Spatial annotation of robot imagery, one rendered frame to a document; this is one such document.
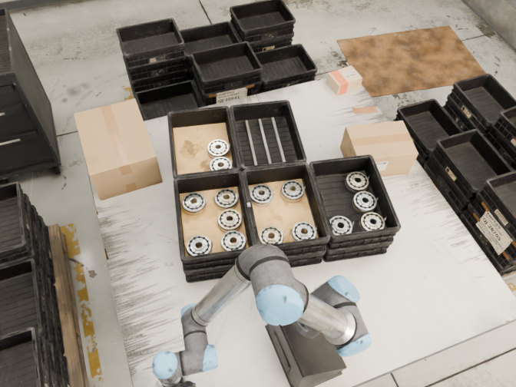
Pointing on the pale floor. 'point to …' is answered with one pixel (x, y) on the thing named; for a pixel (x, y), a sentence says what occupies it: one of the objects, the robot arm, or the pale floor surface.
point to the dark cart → (23, 110)
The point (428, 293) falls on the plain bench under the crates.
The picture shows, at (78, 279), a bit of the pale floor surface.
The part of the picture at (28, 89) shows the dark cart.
